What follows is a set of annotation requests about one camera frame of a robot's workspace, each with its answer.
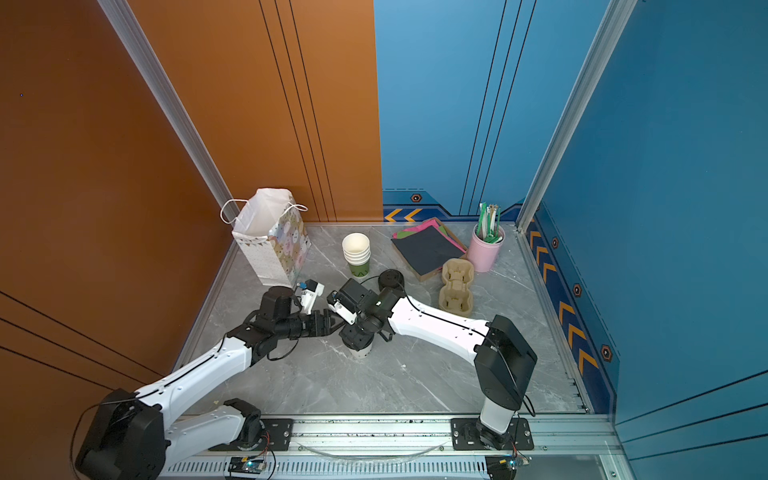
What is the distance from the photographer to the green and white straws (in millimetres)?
963

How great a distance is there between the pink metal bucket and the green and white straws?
16mm

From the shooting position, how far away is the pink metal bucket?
0.98 m

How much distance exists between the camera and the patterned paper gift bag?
34.0 inches
